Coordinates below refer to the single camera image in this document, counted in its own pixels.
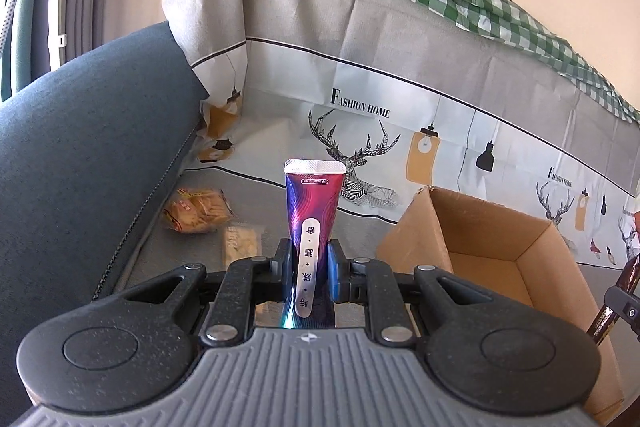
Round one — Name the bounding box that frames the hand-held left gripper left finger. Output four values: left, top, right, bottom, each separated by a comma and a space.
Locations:
92, 238, 295, 348

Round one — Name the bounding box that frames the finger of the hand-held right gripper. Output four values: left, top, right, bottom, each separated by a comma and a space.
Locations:
602, 286, 640, 335

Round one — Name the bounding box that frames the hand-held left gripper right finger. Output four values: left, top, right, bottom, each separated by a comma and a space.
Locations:
326, 241, 521, 348

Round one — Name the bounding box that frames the brown snack packet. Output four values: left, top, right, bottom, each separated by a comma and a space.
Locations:
589, 254, 640, 343

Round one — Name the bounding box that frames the purple red tube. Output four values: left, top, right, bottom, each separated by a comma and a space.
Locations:
284, 158, 346, 330

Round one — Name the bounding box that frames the cardboard box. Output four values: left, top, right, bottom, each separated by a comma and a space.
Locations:
376, 186, 626, 423

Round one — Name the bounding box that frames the beige snack packet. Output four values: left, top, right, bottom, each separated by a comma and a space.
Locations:
222, 224, 263, 268

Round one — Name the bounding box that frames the orange cracker packet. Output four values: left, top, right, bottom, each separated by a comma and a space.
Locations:
165, 188, 233, 234

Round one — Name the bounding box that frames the grey printed sofa cover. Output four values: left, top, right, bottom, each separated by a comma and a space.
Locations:
162, 0, 640, 288

